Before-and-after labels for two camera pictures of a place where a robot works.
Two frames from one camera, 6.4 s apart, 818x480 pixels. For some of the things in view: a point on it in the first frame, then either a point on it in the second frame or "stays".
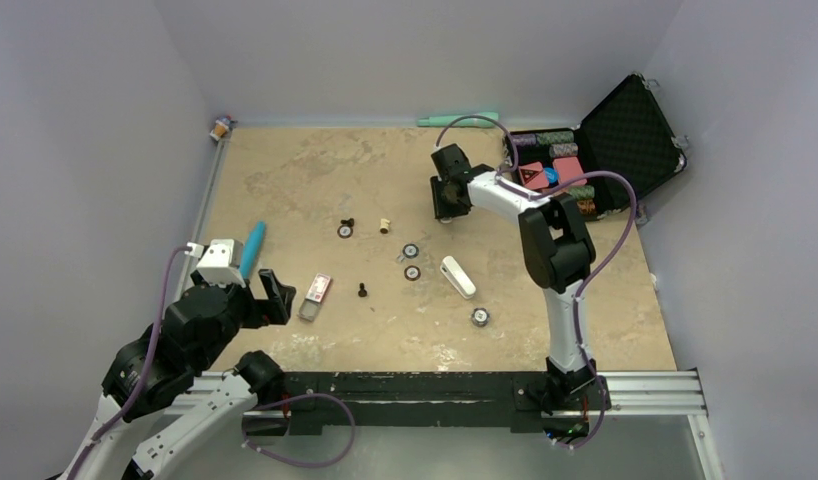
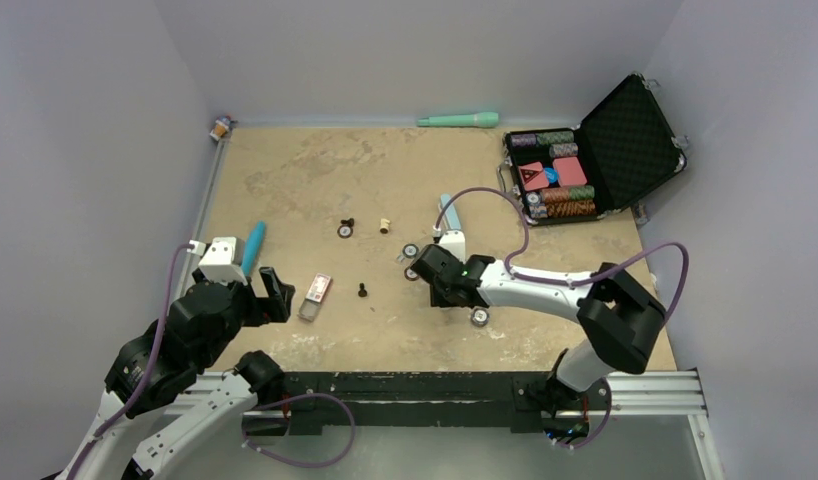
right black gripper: [443, 210] -> [438, 299]
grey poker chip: [410, 251] stays
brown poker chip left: [345, 231] stays
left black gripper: [276, 309] stays
